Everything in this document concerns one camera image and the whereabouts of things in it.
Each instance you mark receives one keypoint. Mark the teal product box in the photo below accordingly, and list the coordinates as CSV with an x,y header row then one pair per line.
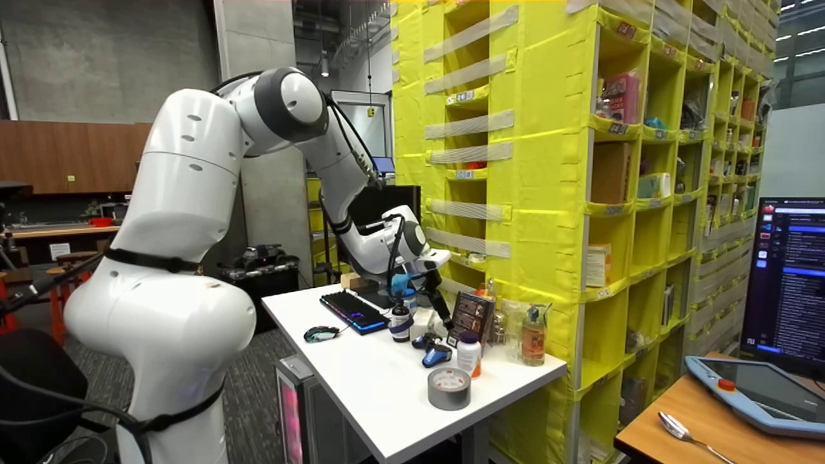
x,y
654,183

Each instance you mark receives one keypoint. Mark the small blue lit screen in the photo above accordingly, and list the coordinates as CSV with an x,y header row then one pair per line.
x,y
381,166

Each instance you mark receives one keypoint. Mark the white door panel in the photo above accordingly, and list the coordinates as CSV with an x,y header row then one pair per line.
x,y
375,106

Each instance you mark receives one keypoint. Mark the pink product box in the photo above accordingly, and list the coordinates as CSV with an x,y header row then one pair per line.
x,y
618,96

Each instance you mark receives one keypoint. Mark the black computer monitor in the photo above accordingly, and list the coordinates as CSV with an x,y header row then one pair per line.
x,y
390,200

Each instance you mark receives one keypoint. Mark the blue grey teach pendant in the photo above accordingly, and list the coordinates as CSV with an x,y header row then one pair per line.
x,y
761,393

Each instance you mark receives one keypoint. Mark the yellow fabric shelving pod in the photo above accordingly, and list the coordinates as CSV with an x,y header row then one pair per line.
x,y
531,172

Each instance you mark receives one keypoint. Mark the dark bottle white label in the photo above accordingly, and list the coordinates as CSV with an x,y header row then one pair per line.
x,y
401,326

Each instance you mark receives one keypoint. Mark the wooden desk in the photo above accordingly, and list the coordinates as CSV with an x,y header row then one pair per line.
x,y
671,445

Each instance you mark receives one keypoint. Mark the black RGB keyboard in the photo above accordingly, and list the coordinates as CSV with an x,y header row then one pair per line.
x,y
353,313

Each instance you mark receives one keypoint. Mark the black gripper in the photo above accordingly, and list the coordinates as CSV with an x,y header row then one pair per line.
x,y
430,282

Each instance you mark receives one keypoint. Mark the monitor showing code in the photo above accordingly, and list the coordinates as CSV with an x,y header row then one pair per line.
x,y
790,284

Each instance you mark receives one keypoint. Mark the blue black game controller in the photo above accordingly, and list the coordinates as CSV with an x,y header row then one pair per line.
x,y
435,353

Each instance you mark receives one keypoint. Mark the white pill container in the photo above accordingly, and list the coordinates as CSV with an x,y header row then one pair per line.
x,y
466,353

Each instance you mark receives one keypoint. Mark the grey masking tape roll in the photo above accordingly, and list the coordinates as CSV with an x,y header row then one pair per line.
x,y
448,387

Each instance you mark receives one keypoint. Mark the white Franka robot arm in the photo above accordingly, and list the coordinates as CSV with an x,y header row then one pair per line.
x,y
180,214

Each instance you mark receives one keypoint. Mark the black computer mouse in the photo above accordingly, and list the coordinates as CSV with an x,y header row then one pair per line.
x,y
321,334

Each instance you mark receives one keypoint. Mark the pink panel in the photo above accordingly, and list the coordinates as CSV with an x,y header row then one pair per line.
x,y
292,422

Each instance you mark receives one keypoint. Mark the white printed box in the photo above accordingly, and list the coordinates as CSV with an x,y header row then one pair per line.
x,y
426,324

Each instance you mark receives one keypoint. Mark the dark picture frame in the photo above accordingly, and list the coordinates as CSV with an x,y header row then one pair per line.
x,y
473,320

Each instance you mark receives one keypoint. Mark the glass jar orange contents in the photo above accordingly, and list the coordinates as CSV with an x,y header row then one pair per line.
x,y
531,338

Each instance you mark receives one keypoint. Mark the metal fork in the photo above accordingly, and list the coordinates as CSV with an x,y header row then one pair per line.
x,y
685,431

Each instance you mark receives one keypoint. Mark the black equipment cart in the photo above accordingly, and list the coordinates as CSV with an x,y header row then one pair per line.
x,y
260,271

